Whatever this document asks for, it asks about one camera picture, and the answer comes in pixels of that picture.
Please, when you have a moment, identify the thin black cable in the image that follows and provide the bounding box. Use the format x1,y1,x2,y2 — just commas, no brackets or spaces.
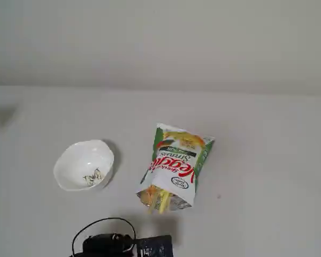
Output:
71,217,137,257

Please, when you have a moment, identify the white ceramic bowl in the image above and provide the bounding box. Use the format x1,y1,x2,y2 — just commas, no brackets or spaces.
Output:
53,139,115,192

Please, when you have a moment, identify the veggie straws snack packet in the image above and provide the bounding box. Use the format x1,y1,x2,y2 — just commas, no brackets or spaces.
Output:
135,123,216,213

